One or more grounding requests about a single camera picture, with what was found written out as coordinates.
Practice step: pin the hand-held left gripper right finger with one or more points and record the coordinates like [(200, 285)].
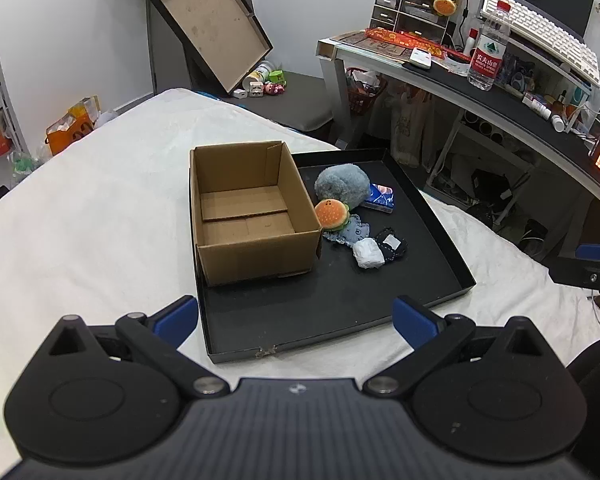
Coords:
[(412, 317)]

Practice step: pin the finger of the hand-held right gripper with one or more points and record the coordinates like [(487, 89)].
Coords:
[(597, 251)]

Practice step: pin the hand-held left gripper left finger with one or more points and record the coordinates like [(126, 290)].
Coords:
[(172, 317)]

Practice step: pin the black dotted fabric pouch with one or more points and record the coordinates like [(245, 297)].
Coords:
[(399, 251)]

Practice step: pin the white wad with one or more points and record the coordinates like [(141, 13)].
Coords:
[(369, 254)]

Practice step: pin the black shallow tray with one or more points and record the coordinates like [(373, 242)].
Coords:
[(330, 300)]

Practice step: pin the brown cardboard box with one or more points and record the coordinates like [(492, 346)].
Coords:
[(250, 255)]

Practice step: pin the blue tissue pack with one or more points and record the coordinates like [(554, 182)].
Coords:
[(380, 197)]

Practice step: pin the burger plush toy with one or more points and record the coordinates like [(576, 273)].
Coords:
[(330, 214)]

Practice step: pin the grey plush toy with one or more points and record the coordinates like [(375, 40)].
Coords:
[(342, 185)]

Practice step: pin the beige tote bag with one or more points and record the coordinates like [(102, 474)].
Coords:
[(410, 130)]

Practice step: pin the black curved desk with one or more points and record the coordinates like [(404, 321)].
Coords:
[(480, 95)]

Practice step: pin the orange paper bag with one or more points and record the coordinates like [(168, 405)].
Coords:
[(70, 127)]

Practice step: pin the clear water bottle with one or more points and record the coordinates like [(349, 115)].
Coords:
[(487, 55)]

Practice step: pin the white keyboard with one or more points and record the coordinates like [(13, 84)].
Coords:
[(545, 30)]

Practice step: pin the red basket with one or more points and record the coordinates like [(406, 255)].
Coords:
[(362, 95)]

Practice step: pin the grey low bench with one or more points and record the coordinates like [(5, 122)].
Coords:
[(305, 100)]

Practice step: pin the white bottle red cap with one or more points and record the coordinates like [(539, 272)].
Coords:
[(470, 42)]

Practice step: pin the pink toy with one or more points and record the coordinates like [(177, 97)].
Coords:
[(275, 88)]

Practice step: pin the white yellow can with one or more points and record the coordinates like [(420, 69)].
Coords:
[(259, 75)]

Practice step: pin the green toy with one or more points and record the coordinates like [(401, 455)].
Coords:
[(276, 76)]

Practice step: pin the red printed packet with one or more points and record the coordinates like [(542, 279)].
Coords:
[(410, 40)]

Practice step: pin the small orange plush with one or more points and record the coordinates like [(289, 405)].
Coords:
[(444, 6)]

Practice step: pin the leaning brown tray lid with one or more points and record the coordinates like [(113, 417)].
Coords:
[(210, 25)]

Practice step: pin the grey drawer organiser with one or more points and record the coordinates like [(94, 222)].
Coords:
[(405, 10)]

